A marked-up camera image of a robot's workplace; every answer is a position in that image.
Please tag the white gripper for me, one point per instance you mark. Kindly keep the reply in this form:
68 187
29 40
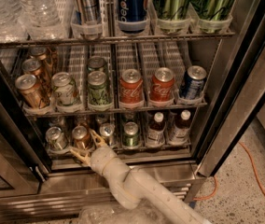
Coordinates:
102 158

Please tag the orange can bottom shelf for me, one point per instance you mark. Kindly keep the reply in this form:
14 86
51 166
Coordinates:
81 137

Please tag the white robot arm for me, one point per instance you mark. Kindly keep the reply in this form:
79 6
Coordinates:
130 186

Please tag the silver blue can bottom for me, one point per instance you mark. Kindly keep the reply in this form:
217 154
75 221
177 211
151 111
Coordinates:
107 131

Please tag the silver can bottom left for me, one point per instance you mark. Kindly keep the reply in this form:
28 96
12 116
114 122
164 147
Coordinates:
56 139

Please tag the green can bottom shelf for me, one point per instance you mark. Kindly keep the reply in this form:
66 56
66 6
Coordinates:
131 134

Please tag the green can shelf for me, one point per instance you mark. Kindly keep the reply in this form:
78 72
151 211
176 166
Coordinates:
171 10
131 134

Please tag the green can front middle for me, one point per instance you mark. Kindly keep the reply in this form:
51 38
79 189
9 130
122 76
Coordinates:
98 90

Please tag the white green can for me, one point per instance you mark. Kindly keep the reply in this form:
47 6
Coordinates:
65 89

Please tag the red coca-cola can left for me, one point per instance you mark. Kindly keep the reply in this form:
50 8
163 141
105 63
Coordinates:
131 85

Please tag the red coca-cola can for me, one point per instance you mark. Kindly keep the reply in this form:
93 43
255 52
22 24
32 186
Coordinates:
161 84
131 85

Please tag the fridge glass door left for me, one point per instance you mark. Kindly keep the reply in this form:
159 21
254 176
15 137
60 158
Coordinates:
16 178

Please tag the green can behind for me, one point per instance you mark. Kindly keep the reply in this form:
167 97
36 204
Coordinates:
97 63

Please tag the gold can front left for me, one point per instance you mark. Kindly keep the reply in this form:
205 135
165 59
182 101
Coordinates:
32 91

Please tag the red coca-cola can right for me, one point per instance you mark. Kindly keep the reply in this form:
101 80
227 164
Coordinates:
161 84

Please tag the gold can middle row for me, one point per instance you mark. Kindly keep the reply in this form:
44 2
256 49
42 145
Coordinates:
35 67

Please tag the gold can row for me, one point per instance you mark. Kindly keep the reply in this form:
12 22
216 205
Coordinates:
47 56
35 67

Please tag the gold can back row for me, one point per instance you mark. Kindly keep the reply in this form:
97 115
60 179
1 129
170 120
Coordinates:
47 56

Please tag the blue can middle shelf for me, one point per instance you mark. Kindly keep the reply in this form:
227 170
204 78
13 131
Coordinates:
193 83

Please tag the slim silver plaid can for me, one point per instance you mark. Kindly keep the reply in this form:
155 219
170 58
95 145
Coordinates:
89 11

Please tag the blue pepsi can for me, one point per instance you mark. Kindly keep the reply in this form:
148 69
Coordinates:
132 15

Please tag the green can top shelf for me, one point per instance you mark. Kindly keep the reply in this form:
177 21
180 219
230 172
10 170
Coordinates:
171 10

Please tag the fridge door right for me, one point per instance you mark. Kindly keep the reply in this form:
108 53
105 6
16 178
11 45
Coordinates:
236 88

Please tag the green can top right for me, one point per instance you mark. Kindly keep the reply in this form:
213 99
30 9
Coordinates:
212 10

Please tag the clear plastic wrap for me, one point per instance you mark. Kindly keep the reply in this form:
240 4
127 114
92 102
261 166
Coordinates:
144 213

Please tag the brown bottle white cap left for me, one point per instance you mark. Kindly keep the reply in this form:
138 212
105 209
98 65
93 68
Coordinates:
155 131

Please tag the brown bottle white cap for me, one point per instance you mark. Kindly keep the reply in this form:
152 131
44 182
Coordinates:
155 131
179 131

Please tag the brown bottle white cap right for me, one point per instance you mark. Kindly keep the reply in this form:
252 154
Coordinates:
179 131

